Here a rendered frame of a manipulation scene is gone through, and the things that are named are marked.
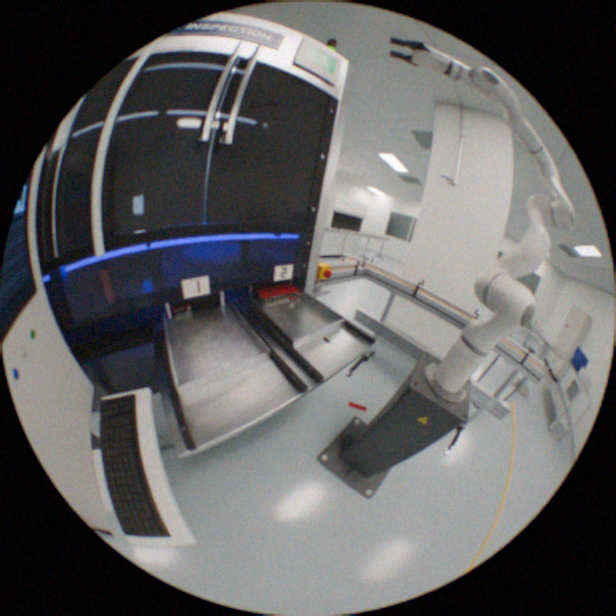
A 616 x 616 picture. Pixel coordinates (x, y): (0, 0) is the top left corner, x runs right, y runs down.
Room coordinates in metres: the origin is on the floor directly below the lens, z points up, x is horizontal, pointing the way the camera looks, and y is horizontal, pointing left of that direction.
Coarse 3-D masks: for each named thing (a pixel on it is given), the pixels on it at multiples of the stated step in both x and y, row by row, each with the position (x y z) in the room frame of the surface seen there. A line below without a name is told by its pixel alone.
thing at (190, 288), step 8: (184, 280) 0.40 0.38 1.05; (192, 280) 0.42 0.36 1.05; (200, 280) 0.44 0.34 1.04; (208, 280) 0.46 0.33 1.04; (184, 288) 0.40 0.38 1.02; (192, 288) 0.42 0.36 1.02; (200, 288) 0.44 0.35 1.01; (208, 288) 0.46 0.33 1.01; (184, 296) 0.40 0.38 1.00; (192, 296) 0.42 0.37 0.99
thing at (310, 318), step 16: (256, 304) 0.57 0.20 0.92; (288, 304) 0.67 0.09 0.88; (304, 304) 0.70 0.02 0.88; (320, 304) 0.68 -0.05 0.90; (272, 320) 0.49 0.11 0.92; (288, 320) 0.55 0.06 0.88; (304, 320) 0.57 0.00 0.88; (320, 320) 0.59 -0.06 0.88; (336, 320) 0.61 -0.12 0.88; (288, 336) 0.42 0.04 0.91; (304, 336) 0.43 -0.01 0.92; (320, 336) 0.49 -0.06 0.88
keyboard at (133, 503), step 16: (112, 400) 0.05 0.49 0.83; (128, 400) 0.09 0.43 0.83; (112, 416) 0.01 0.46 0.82; (128, 416) 0.05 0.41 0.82; (112, 432) -0.02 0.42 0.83; (128, 432) 0.01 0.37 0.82; (112, 448) -0.06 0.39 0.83; (128, 448) -0.03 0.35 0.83; (112, 464) -0.10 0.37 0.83; (128, 464) -0.07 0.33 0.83; (112, 480) -0.14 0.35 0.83; (128, 480) -0.10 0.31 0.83; (144, 480) -0.08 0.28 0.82; (112, 496) -0.18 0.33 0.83; (128, 496) -0.14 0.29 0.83; (144, 496) -0.11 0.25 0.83; (128, 512) -0.19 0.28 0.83; (144, 512) -0.15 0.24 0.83; (128, 528) -0.23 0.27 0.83; (144, 528) -0.20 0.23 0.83; (160, 528) -0.17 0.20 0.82
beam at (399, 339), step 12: (360, 312) 1.39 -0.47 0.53; (372, 324) 1.27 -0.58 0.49; (384, 324) 1.22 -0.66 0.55; (384, 336) 1.17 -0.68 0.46; (396, 336) 1.11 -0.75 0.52; (408, 336) 1.10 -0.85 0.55; (408, 348) 1.03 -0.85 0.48; (420, 348) 0.96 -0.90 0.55; (480, 384) 0.60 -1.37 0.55; (480, 396) 0.52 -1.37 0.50; (492, 396) 0.47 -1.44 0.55; (492, 408) 0.41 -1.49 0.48; (504, 408) 0.35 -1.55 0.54
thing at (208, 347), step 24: (216, 312) 0.51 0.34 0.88; (168, 336) 0.32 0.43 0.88; (192, 336) 0.35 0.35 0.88; (216, 336) 0.38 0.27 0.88; (240, 336) 0.41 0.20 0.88; (192, 360) 0.27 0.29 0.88; (216, 360) 0.29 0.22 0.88; (240, 360) 0.31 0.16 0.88; (264, 360) 0.33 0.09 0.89; (192, 384) 0.18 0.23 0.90
